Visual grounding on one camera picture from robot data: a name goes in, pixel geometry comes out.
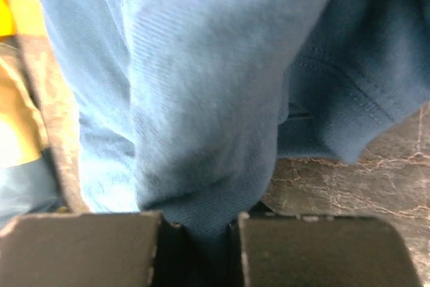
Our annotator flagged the dark blue t-shirt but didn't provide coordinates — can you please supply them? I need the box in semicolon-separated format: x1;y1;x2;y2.
40;0;429;286

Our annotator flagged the blue beige checkered pillow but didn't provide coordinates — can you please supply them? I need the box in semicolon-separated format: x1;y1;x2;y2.
0;40;67;227

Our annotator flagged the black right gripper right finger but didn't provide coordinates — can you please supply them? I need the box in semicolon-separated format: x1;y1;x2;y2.
229;212;422;287

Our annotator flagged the yellow plastic bin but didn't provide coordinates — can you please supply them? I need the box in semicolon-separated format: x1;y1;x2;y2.
1;0;46;37

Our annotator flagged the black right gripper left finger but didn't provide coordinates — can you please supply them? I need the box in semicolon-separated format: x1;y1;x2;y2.
0;210;199;287

